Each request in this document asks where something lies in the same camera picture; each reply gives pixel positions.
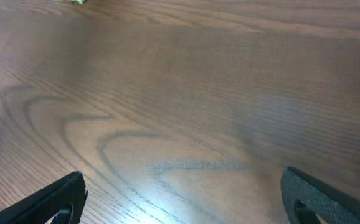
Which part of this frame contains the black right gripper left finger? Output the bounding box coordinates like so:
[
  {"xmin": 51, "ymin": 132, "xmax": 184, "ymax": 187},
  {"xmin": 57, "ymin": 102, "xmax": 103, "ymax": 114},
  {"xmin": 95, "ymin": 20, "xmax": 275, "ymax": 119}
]
[{"xmin": 0, "ymin": 171, "xmax": 88, "ymax": 224}]

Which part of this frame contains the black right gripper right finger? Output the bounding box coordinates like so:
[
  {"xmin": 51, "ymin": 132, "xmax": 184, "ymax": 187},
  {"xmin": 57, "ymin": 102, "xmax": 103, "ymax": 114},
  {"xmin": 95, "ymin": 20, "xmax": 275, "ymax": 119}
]
[{"xmin": 280, "ymin": 167, "xmax": 360, "ymax": 224}]

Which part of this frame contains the green folded cloth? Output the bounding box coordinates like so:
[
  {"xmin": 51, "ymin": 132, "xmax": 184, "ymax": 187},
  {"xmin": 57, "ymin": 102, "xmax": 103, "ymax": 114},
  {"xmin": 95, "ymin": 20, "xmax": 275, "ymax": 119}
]
[{"xmin": 70, "ymin": 0, "xmax": 88, "ymax": 4}]

